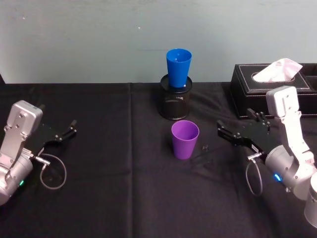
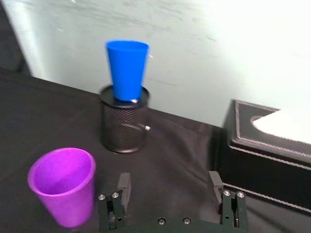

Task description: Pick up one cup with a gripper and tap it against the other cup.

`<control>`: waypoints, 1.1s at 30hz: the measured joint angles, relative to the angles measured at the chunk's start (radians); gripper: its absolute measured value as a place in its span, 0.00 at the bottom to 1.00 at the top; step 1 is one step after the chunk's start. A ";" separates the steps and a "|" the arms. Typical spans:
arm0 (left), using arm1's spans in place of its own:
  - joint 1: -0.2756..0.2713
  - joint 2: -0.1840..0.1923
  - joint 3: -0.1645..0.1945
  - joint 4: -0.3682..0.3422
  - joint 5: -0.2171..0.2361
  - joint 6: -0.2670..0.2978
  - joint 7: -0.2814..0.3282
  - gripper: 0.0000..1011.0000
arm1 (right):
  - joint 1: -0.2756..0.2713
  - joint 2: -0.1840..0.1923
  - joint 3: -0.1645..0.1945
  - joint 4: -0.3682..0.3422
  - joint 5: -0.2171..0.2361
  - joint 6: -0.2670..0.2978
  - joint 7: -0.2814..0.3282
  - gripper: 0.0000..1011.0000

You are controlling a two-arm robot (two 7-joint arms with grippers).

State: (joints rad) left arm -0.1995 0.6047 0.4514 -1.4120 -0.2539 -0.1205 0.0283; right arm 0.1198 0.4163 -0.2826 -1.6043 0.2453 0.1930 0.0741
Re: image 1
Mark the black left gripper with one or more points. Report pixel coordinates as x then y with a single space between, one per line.
47 136

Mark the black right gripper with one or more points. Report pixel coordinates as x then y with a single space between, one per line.
265 137

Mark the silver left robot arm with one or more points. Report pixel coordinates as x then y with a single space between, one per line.
17 138

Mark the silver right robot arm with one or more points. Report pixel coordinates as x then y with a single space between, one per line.
289 158

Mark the black leather tissue box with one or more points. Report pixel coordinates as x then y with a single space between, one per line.
247 94

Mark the purple plastic cup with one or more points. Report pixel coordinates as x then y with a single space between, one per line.
184 146

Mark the pale pink tissue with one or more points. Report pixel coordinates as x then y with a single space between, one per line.
278 70

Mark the black mesh pen holder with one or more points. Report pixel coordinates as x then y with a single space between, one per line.
174 104

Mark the black leather organizer box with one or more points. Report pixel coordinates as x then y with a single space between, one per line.
312 74

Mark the black table cloth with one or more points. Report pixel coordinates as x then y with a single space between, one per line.
123 173

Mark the blue plastic cup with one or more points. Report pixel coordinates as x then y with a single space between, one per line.
178 69

